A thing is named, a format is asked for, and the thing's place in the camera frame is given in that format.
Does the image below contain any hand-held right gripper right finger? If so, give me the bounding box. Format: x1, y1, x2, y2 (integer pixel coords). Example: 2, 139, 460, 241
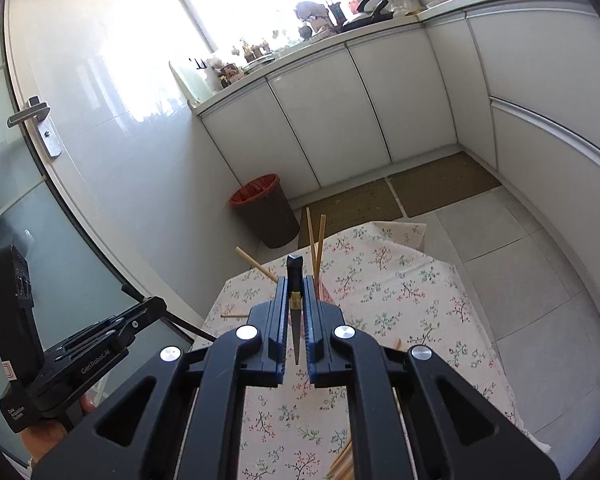
302, 275, 561, 480

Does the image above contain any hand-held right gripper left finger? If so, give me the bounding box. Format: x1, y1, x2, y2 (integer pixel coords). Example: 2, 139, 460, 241
30, 275, 291, 480

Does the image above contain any pink perforated utensil holder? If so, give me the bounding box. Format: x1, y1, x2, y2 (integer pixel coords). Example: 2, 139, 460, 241
314, 280, 339, 306

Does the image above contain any pile of wooden chopsticks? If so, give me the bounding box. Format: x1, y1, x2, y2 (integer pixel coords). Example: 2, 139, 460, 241
328, 439, 355, 480

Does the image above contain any person's left hand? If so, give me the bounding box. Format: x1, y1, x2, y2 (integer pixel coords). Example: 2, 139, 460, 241
19, 394, 101, 463

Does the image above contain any floral tablecloth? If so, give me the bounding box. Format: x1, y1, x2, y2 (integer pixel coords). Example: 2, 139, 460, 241
190, 220, 551, 480

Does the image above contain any frosted glass door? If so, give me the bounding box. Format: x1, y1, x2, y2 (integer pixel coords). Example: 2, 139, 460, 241
0, 10, 203, 466

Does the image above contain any brown trash bin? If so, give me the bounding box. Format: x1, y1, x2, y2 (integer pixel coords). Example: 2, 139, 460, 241
229, 173, 301, 249

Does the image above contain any brown floor mat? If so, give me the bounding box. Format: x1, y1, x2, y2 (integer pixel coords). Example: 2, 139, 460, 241
300, 178, 405, 241
386, 151, 502, 218

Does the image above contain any translucent cutting board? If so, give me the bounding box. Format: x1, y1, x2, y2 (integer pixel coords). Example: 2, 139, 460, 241
169, 57, 216, 107

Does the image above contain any white base cabinet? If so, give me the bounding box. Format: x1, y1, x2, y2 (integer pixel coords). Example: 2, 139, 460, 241
197, 27, 461, 201

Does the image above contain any kitchen window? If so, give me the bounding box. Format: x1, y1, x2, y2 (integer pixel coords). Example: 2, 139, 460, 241
172, 0, 351, 53

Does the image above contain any grey blue bag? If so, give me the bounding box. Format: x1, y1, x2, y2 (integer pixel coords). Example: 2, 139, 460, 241
294, 0, 328, 26

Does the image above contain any black frying pan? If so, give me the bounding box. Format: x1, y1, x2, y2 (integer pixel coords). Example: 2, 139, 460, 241
341, 0, 393, 30

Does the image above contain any white drawer cabinet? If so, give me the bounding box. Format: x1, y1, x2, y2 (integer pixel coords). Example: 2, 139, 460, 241
425, 0, 600, 311

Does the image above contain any metal door handle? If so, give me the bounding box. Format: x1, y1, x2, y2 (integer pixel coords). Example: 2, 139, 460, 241
7, 96, 63, 160

